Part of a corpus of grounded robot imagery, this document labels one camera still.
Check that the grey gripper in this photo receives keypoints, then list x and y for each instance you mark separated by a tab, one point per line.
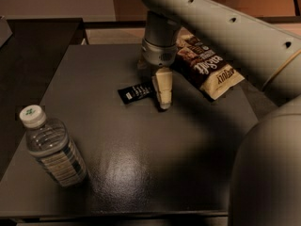
157	56

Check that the black rxbar chocolate bar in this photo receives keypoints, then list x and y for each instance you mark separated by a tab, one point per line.
136	92

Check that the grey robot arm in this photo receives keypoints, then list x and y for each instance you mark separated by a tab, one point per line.
265	187

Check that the clear plastic water bottle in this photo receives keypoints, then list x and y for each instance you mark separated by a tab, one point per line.
49	142

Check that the sea salt snack bag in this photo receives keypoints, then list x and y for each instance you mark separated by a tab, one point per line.
204	68

